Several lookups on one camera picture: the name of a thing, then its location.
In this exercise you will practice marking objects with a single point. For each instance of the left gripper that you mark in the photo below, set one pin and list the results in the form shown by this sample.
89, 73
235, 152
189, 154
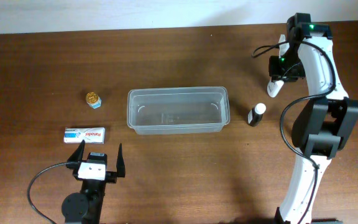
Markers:
110, 176

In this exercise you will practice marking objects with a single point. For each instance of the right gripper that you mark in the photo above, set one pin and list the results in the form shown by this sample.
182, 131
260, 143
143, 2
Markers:
275, 73

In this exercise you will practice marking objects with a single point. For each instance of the white lotion bottle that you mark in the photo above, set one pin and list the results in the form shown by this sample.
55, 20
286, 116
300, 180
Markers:
274, 87

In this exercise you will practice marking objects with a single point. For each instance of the black bottle white cap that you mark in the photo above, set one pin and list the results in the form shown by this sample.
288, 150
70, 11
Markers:
255, 115

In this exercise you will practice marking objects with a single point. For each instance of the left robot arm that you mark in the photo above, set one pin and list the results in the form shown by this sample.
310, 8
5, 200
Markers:
85, 206

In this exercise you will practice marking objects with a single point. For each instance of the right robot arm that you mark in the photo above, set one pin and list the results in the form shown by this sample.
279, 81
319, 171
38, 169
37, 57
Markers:
325, 123

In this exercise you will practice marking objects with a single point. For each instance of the clear plastic container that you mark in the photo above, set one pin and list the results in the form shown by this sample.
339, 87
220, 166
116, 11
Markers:
180, 110

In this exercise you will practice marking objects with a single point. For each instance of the white Panadol box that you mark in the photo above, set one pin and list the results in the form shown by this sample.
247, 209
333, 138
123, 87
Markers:
88, 135

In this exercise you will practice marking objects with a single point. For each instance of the gold lid balm jar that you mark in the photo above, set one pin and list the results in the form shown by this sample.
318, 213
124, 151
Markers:
93, 100

